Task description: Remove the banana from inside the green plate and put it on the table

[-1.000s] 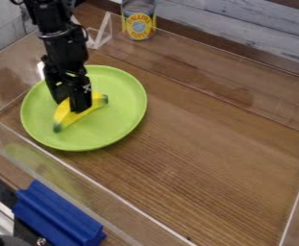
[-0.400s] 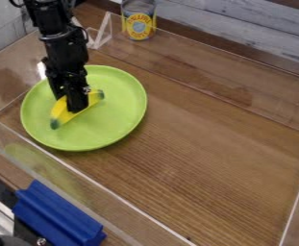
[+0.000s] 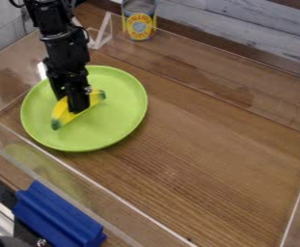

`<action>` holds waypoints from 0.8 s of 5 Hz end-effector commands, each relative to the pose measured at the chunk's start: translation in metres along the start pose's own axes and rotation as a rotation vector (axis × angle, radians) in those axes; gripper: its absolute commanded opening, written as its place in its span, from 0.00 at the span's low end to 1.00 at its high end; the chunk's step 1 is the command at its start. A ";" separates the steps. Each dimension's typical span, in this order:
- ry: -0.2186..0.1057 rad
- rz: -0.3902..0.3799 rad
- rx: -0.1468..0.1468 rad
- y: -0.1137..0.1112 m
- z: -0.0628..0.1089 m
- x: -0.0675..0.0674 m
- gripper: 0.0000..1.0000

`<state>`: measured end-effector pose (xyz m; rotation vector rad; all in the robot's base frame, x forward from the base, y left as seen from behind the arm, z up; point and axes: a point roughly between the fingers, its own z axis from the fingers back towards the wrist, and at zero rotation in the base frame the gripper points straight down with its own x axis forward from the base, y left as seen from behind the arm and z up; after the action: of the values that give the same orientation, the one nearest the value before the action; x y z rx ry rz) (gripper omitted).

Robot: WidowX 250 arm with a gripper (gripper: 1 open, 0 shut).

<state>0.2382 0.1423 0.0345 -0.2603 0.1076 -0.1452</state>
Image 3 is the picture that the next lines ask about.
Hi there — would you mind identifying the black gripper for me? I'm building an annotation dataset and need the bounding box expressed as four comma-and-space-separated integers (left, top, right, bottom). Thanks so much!
40, 24, 90, 114

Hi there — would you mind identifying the yellow toy banana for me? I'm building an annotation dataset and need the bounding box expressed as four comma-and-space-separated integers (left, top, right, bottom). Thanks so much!
50, 90, 105, 130

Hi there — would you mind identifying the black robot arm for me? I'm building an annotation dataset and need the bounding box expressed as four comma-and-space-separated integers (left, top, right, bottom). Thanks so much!
9, 0, 90, 113

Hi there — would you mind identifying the green plastic plate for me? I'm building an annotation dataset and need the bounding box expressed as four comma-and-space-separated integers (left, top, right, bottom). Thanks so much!
20, 66, 148, 152

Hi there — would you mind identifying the yellow labelled tin can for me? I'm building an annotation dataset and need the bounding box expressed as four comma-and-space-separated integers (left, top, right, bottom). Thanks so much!
121, 0, 157, 41

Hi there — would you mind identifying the blue plastic clamp block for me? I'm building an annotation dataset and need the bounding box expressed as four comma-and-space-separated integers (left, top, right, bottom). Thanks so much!
13, 180, 106, 247

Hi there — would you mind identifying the clear acrylic corner bracket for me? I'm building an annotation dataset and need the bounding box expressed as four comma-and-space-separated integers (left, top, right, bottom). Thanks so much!
86, 12, 112, 50

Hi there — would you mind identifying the clear acrylic enclosure wall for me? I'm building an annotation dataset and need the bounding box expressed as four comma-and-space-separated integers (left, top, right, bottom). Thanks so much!
0, 123, 197, 247

